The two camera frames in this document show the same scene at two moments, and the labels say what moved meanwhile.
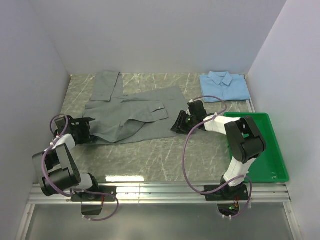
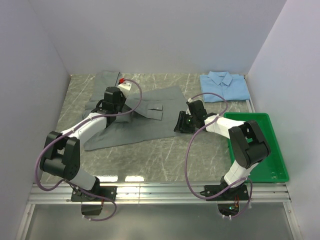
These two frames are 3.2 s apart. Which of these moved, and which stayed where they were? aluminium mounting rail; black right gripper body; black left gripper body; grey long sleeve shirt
Moved: black left gripper body
Stayed: grey long sleeve shirt; black right gripper body; aluminium mounting rail
